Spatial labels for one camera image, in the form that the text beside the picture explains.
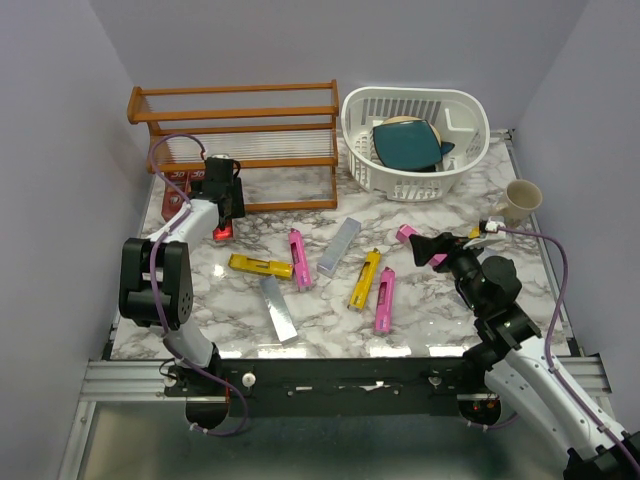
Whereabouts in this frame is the orange wooden three-tier shelf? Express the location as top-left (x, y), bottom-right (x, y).
top-left (126, 80), bottom-right (340, 212)

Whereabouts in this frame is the beige round plate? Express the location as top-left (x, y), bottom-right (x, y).
top-left (381, 115), bottom-right (442, 146)

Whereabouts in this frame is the pink toothpaste box centre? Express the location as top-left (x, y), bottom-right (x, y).
top-left (374, 267), bottom-right (396, 334)

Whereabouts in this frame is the silver toothpaste box centre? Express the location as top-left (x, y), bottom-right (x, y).
top-left (317, 217), bottom-right (361, 278)

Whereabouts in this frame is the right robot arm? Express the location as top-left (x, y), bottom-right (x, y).
top-left (408, 232), bottom-right (639, 479)

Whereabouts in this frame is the silver toothpaste box lower left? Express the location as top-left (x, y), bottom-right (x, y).
top-left (260, 276), bottom-right (298, 344)

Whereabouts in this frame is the silver toothpaste box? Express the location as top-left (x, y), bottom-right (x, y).
top-left (317, 217), bottom-right (361, 278)
top-left (260, 276), bottom-right (298, 344)

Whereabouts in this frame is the yellow toothpaste box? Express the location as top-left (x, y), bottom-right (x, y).
top-left (348, 248), bottom-right (381, 312)
top-left (228, 253), bottom-right (293, 279)

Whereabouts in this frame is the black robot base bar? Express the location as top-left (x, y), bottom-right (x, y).
top-left (164, 357), bottom-right (508, 426)

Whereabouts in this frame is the pink toothpaste box left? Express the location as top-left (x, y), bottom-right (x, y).
top-left (288, 228), bottom-right (313, 292)

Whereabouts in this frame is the beige ceramic mug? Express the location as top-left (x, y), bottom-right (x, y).
top-left (491, 179), bottom-right (543, 228)

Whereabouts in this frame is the red 3D toothpaste box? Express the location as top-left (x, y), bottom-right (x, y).
top-left (186, 170), bottom-right (205, 194)
top-left (161, 171), bottom-right (189, 222)
top-left (212, 218), bottom-right (234, 242)

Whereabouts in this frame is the white plastic basket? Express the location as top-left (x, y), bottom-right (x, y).
top-left (341, 87), bottom-right (490, 202)

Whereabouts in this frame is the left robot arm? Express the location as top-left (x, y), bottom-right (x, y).
top-left (118, 156), bottom-right (245, 395)

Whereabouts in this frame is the teal square plate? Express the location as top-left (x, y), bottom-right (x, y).
top-left (372, 120), bottom-right (443, 172)

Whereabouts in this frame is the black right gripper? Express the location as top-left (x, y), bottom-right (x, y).
top-left (410, 230), bottom-right (491, 313)

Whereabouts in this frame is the large pink toothpaste box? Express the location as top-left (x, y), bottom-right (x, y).
top-left (395, 224), bottom-right (446, 268)

